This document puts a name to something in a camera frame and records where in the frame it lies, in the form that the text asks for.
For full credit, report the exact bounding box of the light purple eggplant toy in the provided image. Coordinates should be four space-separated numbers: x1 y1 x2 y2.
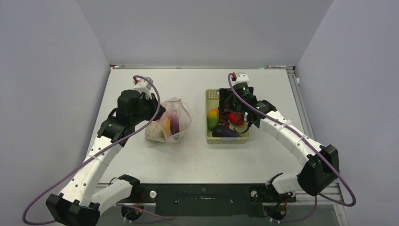
170 110 180 135

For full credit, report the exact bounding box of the clear zip top bag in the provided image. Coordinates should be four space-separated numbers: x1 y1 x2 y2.
144 97 192 145

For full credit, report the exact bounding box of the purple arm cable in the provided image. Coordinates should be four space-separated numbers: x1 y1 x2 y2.
22 75 161 226
228 73 357 207

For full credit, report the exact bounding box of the red tomato toy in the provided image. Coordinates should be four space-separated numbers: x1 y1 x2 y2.
228 112 245 126

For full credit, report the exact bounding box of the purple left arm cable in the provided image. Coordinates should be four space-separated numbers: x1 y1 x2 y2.
22 75 161 226

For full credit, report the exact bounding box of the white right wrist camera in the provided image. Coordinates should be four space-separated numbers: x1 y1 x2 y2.
231 73 249 85

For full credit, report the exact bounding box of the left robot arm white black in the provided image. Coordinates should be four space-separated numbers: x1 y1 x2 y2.
46 89 165 226

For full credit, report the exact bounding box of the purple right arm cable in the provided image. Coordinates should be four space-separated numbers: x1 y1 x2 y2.
228 73 357 207

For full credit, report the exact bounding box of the beige plastic basket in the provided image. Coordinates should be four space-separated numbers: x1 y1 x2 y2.
205 89 250 144

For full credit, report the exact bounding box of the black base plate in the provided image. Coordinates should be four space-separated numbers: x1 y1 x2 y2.
121 183 296 217

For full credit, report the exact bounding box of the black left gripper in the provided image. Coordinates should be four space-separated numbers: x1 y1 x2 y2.
130 93 165 126

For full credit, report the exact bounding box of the small orange fruit toy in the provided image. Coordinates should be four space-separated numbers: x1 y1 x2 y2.
207 109 219 131

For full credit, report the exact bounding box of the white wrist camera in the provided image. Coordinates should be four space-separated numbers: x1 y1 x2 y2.
231 73 249 85
133 78 152 99

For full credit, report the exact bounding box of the yellow bell pepper toy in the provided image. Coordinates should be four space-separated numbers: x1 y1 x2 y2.
163 118 171 138

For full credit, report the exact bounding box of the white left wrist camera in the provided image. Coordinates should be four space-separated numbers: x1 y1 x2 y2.
133 78 152 99

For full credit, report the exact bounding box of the green cabbage toy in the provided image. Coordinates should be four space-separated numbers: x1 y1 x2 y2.
145 122 165 144

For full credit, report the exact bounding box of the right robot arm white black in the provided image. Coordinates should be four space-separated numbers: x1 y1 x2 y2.
217 82 339 202

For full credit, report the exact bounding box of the dark red grapes toy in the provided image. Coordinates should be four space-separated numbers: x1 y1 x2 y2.
219 112 230 128

